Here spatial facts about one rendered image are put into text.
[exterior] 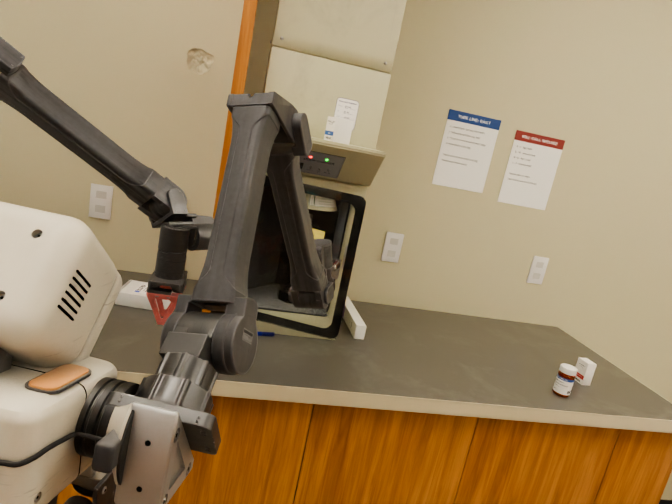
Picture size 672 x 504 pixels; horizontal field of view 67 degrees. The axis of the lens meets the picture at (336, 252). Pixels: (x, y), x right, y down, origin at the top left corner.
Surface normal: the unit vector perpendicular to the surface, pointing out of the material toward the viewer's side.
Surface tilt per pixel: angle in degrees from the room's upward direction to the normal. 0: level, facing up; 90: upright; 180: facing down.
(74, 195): 90
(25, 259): 48
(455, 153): 90
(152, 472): 82
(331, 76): 90
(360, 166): 135
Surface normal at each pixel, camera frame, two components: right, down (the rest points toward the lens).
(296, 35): 0.18, 0.25
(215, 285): -0.23, -0.35
